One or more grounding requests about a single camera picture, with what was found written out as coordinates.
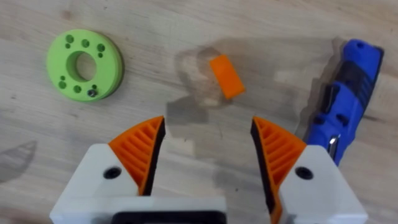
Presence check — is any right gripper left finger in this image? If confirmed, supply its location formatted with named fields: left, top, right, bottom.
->
left=60, top=115, right=166, bottom=198

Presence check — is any orange ribbed wedge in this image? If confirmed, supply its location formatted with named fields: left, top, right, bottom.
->
left=208, top=54, right=246, bottom=100

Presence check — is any green disc with holes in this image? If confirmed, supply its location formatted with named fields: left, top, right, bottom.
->
left=46, top=29, right=125, bottom=103

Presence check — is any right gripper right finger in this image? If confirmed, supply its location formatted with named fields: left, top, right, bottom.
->
left=250, top=116, right=369, bottom=224

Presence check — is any blue electric screwdriver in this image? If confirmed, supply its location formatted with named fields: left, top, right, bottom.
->
left=303, top=38, right=385, bottom=167

